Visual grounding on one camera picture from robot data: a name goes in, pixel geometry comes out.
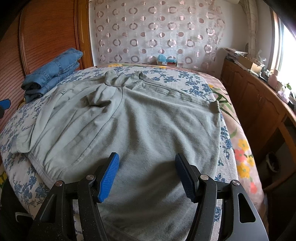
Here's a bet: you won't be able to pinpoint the pink white vase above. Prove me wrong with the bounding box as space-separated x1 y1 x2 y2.
268 69 281 91

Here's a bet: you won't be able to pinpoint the wooden wardrobe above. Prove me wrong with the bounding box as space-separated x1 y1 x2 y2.
1 1 94 128

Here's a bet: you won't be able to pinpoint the cardboard box on sideboard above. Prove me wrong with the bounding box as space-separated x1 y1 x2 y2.
238 56 262 74

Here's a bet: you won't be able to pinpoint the side window curtain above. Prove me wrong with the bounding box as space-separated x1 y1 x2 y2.
239 0 258 58

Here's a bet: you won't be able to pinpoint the cardboard box with blue items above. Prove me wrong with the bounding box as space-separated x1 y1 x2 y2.
157 54 177 67

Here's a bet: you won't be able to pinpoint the wooden sideboard cabinet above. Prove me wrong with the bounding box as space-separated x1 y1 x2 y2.
220 58 295 176

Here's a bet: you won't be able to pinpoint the circle-patterned sheer curtain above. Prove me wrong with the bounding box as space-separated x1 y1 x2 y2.
89 1 225 70

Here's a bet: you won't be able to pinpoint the window with brown frame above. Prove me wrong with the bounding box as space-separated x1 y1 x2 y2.
270 9 295 92

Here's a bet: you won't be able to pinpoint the folded blue jeans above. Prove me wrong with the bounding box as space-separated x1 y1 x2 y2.
21 48 83 103

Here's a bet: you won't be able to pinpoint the colourful flower bedsheet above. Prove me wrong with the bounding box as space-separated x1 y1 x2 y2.
109 64 267 216

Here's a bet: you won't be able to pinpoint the grey-green pants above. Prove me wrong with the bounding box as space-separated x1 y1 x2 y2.
11 70 221 240

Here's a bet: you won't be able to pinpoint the blue floral bed cover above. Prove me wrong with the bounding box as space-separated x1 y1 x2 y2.
0 65 239 241

